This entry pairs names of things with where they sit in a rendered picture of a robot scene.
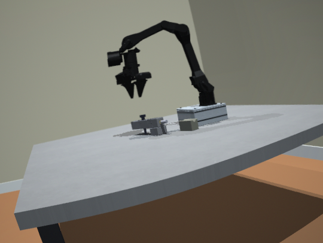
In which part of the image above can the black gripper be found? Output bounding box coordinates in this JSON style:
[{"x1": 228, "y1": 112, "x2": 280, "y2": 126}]
[{"x1": 116, "y1": 62, "x2": 151, "y2": 98}]

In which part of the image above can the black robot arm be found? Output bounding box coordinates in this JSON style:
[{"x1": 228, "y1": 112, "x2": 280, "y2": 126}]
[{"x1": 107, "y1": 20, "x2": 217, "y2": 106}]

